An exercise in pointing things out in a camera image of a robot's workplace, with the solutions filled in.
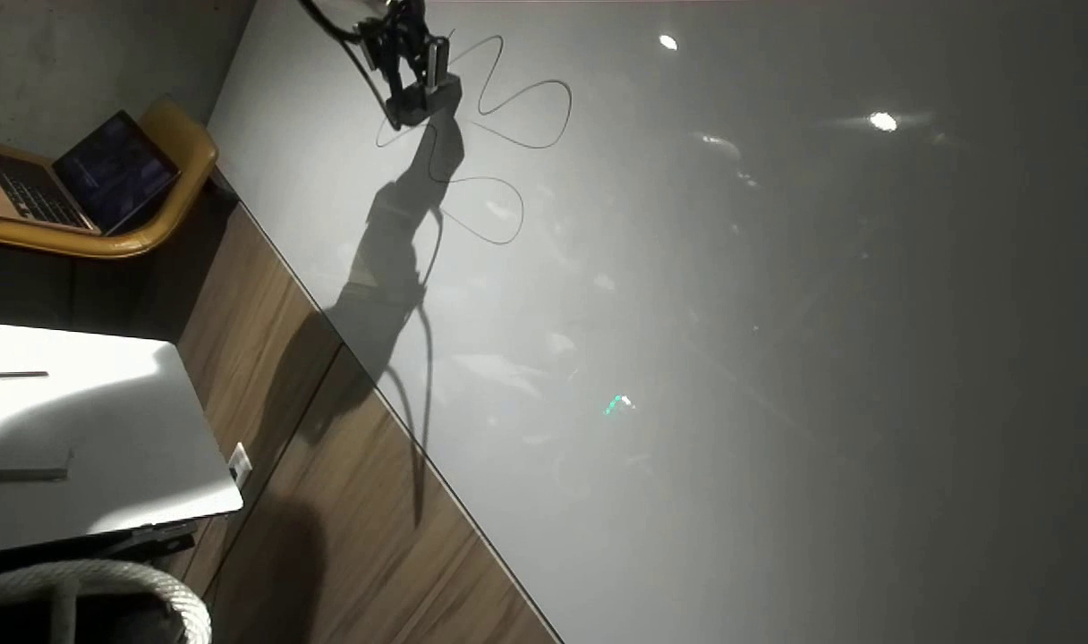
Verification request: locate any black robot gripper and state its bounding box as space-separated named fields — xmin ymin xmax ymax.
xmin=362 ymin=0 xmax=456 ymax=106

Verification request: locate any large grey whiteboard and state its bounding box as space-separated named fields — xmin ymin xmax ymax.
xmin=203 ymin=0 xmax=1088 ymax=644

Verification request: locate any laptop on wooden tray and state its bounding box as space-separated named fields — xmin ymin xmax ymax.
xmin=0 ymin=100 xmax=224 ymax=264

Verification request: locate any open laptop computer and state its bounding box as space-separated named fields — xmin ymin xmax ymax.
xmin=0 ymin=106 xmax=182 ymax=240

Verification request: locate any small white table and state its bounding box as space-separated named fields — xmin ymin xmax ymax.
xmin=0 ymin=319 xmax=249 ymax=557

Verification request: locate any thick grey marker strip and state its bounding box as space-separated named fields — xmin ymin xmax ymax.
xmin=0 ymin=447 xmax=79 ymax=484

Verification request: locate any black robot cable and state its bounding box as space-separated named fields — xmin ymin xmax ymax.
xmin=299 ymin=0 xmax=405 ymax=124

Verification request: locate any white wall socket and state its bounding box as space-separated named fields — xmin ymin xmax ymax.
xmin=224 ymin=440 xmax=259 ymax=494

